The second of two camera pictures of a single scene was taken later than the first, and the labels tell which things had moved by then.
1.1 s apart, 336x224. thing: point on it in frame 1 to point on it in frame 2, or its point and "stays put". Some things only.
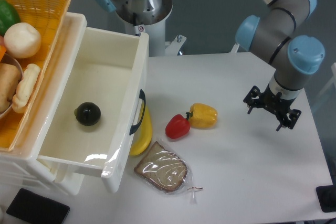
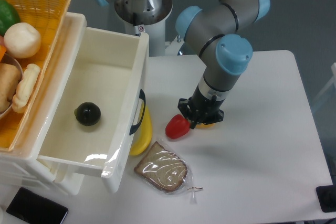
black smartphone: x=38 y=209 stays put
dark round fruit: x=87 y=114 stays put
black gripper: x=273 y=102 to x=204 y=109
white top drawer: x=96 y=104 stays put
